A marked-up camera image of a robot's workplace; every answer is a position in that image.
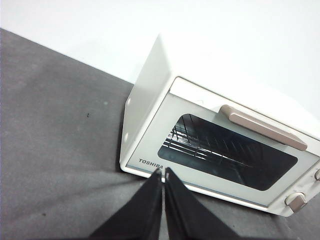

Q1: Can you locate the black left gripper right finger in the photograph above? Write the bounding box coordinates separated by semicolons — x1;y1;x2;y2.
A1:
163;166;239;240

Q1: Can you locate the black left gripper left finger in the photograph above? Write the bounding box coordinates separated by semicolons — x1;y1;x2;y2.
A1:
89;167;164;240

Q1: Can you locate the oven door with beige handle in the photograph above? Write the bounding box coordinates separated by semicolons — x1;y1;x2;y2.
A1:
124;76;320;208

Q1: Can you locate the white toaster oven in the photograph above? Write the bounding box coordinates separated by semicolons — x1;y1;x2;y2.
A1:
119;32;320;218

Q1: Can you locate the metal wire oven rack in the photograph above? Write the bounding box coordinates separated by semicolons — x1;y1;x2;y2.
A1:
162;122;251;171

